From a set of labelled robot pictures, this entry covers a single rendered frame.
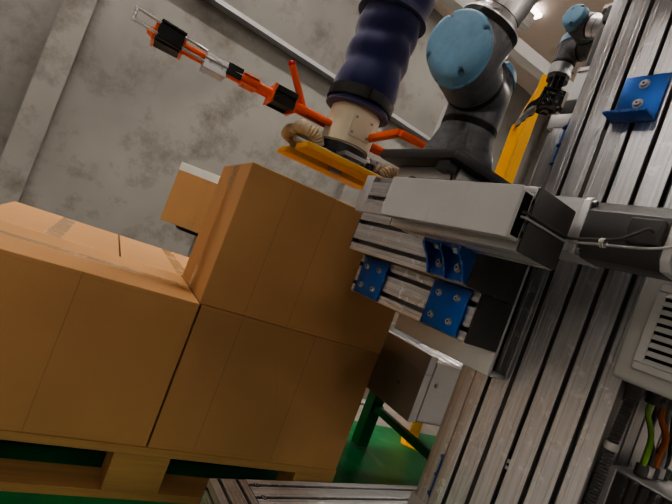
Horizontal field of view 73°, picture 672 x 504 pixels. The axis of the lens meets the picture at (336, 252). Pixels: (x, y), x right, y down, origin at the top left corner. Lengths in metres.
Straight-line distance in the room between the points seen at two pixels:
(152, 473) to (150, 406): 0.19
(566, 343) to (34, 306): 1.11
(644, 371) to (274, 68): 6.85
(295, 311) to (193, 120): 5.64
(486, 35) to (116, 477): 1.30
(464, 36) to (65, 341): 1.07
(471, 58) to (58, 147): 6.04
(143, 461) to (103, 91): 5.67
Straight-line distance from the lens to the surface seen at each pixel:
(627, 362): 0.79
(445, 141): 0.94
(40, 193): 6.60
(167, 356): 1.28
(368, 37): 1.57
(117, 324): 1.24
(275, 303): 1.30
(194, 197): 3.12
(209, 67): 1.42
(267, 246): 1.26
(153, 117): 6.69
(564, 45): 1.86
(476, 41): 0.86
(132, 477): 1.42
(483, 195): 0.65
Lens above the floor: 0.78
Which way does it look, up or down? 1 degrees up
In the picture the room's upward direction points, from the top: 21 degrees clockwise
